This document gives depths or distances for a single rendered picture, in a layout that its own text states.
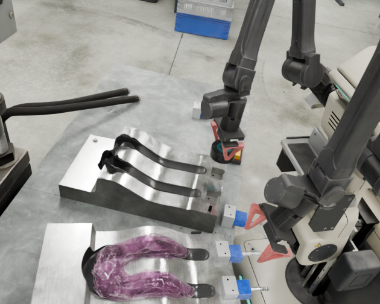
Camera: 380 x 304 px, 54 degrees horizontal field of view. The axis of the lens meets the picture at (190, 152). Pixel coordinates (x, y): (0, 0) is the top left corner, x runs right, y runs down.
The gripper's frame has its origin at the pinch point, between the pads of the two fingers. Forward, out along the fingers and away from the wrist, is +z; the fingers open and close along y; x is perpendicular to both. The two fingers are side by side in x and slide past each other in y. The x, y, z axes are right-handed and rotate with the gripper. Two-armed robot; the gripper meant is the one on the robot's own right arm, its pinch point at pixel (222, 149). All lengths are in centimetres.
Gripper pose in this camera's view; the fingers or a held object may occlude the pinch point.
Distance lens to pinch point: 117.7
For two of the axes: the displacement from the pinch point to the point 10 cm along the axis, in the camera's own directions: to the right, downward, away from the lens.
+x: 9.5, -0.8, 3.0
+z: -1.5, 7.4, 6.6
